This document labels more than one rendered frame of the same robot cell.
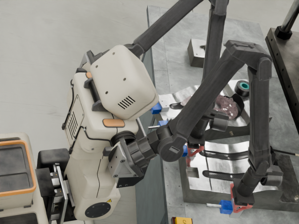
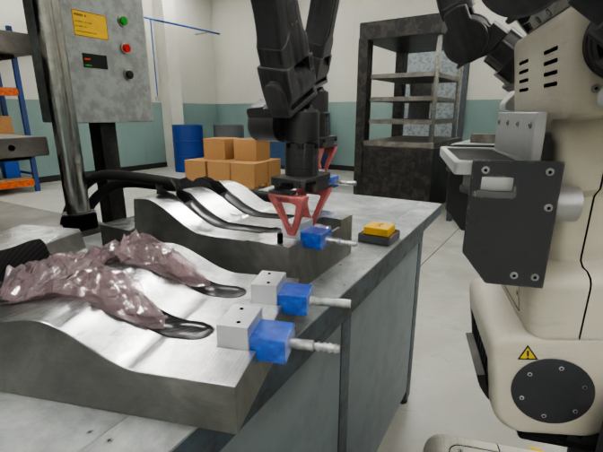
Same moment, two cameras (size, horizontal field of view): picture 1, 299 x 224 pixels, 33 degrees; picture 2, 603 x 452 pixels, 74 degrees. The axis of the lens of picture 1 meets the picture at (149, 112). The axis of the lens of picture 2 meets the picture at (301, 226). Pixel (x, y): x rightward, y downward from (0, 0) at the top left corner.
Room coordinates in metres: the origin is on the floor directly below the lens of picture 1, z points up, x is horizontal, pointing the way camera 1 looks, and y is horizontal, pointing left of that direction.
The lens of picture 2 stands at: (1.93, 0.29, 1.10)
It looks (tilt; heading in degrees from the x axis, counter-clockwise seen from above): 16 degrees down; 226
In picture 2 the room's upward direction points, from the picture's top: straight up
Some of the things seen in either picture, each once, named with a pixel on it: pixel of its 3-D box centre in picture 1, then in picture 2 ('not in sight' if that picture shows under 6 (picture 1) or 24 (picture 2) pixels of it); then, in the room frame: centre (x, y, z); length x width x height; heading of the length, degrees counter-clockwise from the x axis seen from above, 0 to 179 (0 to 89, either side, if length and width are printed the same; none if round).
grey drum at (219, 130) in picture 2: not in sight; (229, 148); (-2.55, -6.33, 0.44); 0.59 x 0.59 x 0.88
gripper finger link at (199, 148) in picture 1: (192, 146); (307, 202); (1.43, -0.21, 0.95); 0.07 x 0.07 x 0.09; 17
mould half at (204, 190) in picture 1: (242, 171); (223, 221); (1.46, -0.44, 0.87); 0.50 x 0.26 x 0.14; 106
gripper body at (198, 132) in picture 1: (197, 130); (301, 163); (1.45, -0.20, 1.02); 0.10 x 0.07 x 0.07; 17
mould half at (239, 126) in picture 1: (210, 110); (99, 299); (1.78, -0.26, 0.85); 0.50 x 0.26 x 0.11; 123
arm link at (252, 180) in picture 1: (254, 177); (314, 102); (1.21, -0.41, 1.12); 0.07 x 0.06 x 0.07; 109
